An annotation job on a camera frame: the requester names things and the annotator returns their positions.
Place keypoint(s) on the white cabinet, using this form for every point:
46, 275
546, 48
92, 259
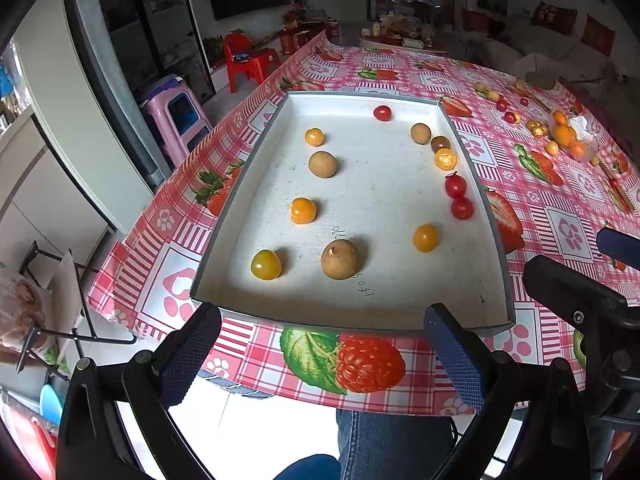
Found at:
50, 160

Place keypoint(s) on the clear plastic bag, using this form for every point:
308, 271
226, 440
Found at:
585, 127

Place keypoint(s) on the pink plastic stool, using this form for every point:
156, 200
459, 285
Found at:
175, 120

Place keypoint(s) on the red cherry tomato with stem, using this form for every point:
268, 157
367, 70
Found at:
455, 186

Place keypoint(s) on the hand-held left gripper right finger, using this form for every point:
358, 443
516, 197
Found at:
455, 360

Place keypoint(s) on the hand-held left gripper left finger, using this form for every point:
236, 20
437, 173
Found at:
190, 355

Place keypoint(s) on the strawberry print tablecloth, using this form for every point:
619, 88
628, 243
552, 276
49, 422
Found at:
550, 200

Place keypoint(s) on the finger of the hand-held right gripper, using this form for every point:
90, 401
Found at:
620, 245
560, 285

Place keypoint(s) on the large brown longan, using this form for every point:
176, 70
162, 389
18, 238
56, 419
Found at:
340, 258

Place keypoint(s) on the person's leg in jeans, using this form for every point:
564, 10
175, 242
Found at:
390, 442

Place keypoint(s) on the grey sofa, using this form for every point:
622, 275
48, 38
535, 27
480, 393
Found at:
530, 50

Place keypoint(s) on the blue plastic basin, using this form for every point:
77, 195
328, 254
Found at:
50, 402

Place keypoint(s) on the yellow cherry tomato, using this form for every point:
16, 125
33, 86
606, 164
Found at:
265, 264

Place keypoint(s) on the white tray with grey rim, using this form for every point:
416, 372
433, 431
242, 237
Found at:
380, 185

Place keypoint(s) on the orange physalis berry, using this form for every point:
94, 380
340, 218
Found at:
532, 125
314, 136
539, 131
303, 210
551, 148
425, 238
445, 159

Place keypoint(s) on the orange mandarin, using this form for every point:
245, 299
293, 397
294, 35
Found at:
560, 117
579, 149
564, 135

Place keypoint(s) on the red printed cushion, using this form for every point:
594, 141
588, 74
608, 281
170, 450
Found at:
475, 21
597, 35
552, 16

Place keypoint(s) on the dark brown cherry tomato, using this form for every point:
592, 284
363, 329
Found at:
440, 142

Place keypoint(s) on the red plastic chair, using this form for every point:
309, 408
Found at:
247, 62

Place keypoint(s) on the red gift boxes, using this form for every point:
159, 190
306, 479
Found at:
300, 41

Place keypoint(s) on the glass display cabinet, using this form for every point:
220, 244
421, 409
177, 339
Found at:
150, 25

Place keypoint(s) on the printed cloth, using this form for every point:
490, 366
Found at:
20, 310

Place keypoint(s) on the black folding rack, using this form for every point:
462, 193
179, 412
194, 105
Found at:
82, 300

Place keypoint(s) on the cluttered coffee table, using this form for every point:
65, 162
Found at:
405, 42

